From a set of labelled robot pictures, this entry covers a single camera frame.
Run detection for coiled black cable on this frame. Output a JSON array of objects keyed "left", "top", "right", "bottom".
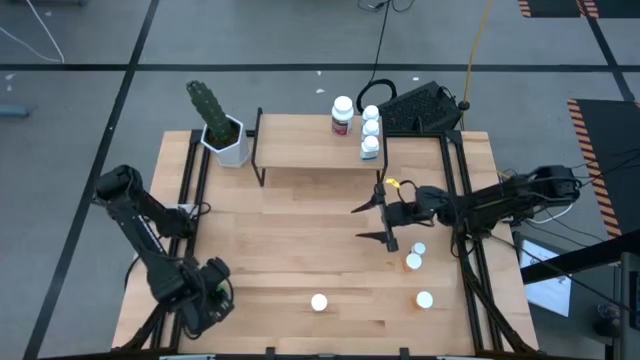
[{"left": 355, "top": 78, "right": 399, "bottom": 115}]

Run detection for green cactus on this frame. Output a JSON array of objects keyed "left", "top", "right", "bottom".
[{"left": 185, "top": 79, "right": 236, "bottom": 144}]

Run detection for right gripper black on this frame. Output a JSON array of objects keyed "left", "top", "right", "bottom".
[{"left": 351, "top": 182, "right": 451, "bottom": 254}]

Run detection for black floor mat striped edge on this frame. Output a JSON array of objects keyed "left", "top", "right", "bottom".
[
  {"left": 517, "top": 0, "right": 640, "bottom": 20},
  {"left": 566, "top": 98, "right": 640, "bottom": 240}
]

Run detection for black metal rig frame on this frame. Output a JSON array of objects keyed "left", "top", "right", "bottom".
[{"left": 112, "top": 128, "right": 539, "bottom": 360}]

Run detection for black beam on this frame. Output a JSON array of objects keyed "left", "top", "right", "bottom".
[{"left": 519, "top": 228, "right": 640, "bottom": 286}]

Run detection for white screen panel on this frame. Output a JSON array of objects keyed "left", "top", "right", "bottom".
[{"left": 518, "top": 238, "right": 573, "bottom": 319}]

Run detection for black perforated box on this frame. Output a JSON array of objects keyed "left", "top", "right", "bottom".
[{"left": 377, "top": 80, "right": 464, "bottom": 134}]

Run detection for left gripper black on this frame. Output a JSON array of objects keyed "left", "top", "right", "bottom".
[{"left": 180, "top": 279, "right": 236, "bottom": 341}]

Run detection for wooden shelf black metal legs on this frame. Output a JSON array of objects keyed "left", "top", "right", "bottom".
[{"left": 251, "top": 107, "right": 390, "bottom": 190}]

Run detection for yellow cable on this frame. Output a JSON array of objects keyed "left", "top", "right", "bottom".
[{"left": 462, "top": 0, "right": 496, "bottom": 109}]

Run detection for white hexagonal plant pot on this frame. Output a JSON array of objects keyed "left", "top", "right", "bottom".
[{"left": 199, "top": 114, "right": 251, "bottom": 169}]

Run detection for large white bottle red label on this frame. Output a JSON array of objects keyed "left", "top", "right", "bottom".
[{"left": 330, "top": 95, "right": 355, "bottom": 137}]

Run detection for grey equipment stand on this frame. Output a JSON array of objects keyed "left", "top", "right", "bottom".
[{"left": 592, "top": 251, "right": 640, "bottom": 360}]

